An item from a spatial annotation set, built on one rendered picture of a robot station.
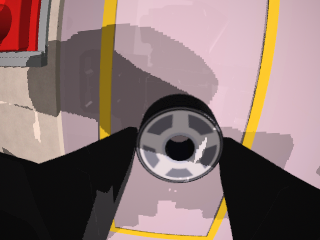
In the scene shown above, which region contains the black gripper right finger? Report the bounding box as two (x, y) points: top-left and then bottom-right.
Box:
(219, 137), (320, 240)

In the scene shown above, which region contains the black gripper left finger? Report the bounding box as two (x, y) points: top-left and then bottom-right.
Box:
(0, 127), (137, 240)

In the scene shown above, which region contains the yellow rectangular outline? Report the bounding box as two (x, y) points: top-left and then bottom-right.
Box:
(99, 0), (280, 240)

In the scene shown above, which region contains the grey and black wheel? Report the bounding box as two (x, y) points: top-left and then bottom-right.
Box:
(136, 95), (224, 183)

